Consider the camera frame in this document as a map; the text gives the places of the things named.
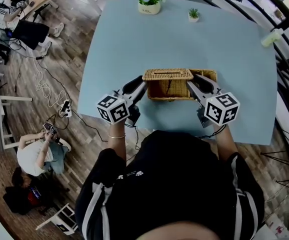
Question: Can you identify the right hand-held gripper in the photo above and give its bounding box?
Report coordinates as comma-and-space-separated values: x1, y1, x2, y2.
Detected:
185, 74, 241, 129

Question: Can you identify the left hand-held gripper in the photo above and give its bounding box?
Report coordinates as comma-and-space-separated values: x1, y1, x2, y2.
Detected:
96, 75, 148, 127

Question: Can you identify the wicker tissue box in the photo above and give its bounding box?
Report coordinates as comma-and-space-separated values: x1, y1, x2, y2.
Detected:
141, 68, 218, 102

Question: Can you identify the person's left forearm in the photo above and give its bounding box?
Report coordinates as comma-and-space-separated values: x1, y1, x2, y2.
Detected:
108, 120, 128, 161

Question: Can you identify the person's right forearm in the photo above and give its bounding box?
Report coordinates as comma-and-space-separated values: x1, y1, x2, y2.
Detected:
213, 123, 239, 161

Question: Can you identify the small white potted plant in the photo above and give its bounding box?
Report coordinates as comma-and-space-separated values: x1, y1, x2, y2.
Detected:
187, 8, 201, 23

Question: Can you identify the white power strip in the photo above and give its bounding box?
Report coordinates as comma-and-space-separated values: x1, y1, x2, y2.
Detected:
58, 100, 73, 119

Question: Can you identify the large white flower pot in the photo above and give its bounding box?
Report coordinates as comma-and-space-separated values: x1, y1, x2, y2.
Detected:
135, 0, 167, 16

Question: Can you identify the pale green bottle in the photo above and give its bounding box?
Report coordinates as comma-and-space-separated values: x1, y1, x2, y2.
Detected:
260, 28, 285, 47

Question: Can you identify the person's black shirt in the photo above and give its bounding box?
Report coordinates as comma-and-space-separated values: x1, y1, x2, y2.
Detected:
74, 130, 265, 240

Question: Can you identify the light blue table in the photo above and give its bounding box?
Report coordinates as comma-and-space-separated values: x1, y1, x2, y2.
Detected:
149, 0, 289, 170

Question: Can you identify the white step stool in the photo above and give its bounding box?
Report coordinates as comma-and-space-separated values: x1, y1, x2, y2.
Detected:
35, 203, 79, 236

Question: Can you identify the black bag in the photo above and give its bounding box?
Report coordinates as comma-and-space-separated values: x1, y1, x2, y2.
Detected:
3, 166, 50, 215

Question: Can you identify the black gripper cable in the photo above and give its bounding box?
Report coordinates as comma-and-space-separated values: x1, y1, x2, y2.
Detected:
196, 124, 227, 140
125, 122, 142, 151

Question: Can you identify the black floor cable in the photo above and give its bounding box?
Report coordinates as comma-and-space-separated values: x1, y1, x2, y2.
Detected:
70, 111, 110, 144

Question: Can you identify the white coiled cable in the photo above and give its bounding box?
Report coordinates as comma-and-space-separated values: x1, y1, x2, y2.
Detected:
35, 66, 68, 109

